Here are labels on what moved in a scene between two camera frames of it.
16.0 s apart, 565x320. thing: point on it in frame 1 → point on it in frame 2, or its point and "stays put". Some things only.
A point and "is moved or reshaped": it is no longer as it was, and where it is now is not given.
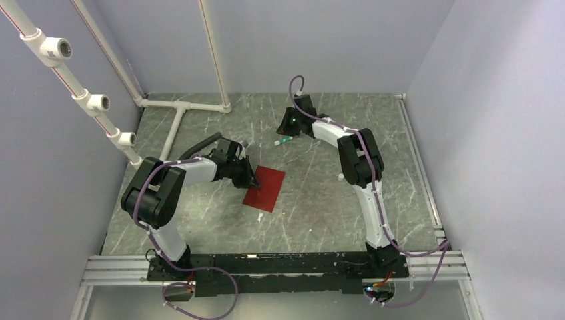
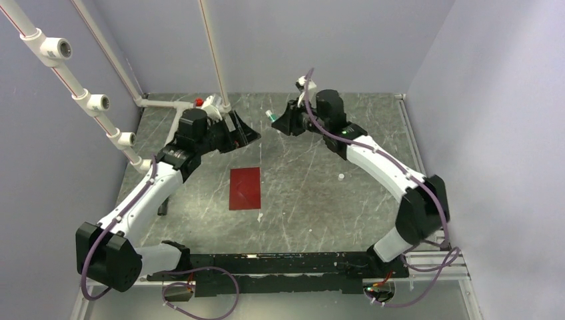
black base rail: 215,275 stays put
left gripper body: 238,171 → 220,137
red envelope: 264,198 is moved or reshaped
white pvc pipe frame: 52,50 stays put
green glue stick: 281,141 → 272,117
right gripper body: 292,126 stays put
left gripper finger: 251,180 → 248,135
